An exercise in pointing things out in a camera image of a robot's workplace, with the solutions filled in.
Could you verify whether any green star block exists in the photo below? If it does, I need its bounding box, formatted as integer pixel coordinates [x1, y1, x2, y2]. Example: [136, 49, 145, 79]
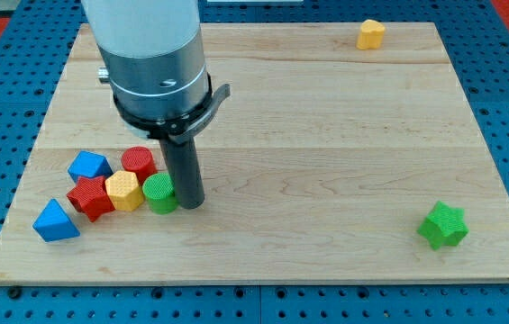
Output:
[417, 201, 469, 250]

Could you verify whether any yellow hexagon block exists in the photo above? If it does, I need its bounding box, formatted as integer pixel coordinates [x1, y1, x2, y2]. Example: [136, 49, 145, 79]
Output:
[105, 170, 145, 212]

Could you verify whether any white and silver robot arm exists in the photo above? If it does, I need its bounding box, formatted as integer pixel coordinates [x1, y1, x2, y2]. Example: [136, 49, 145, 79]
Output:
[82, 0, 231, 209]

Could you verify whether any red cylinder block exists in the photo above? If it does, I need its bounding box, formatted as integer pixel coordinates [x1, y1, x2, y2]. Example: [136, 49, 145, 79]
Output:
[121, 146, 158, 185]

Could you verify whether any wooden board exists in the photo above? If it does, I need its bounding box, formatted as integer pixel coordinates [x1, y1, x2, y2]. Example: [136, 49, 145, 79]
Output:
[0, 22, 509, 286]

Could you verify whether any blue triangle block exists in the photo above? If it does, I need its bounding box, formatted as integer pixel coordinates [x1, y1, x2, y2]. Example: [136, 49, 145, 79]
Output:
[32, 199, 80, 242]

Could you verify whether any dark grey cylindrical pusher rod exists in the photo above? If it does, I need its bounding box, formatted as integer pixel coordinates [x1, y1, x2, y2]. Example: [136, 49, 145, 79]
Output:
[159, 139, 205, 209]

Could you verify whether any green cylinder block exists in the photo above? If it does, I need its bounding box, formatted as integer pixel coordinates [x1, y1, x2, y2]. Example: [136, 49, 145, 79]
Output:
[142, 173, 178, 214]

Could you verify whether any yellow heart block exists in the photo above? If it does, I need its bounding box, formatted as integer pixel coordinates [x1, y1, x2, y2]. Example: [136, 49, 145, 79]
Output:
[356, 19, 386, 50]

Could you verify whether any blue cube block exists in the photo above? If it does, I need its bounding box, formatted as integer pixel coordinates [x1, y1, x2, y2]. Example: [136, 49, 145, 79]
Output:
[68, 150, 114, 183]

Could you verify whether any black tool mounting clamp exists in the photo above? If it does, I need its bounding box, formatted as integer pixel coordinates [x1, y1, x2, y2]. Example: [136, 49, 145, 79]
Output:
[113, 76, 231, 145]

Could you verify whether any red star block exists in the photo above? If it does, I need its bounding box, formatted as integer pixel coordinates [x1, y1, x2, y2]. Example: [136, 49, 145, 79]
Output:
[67, 175, 115, 222]

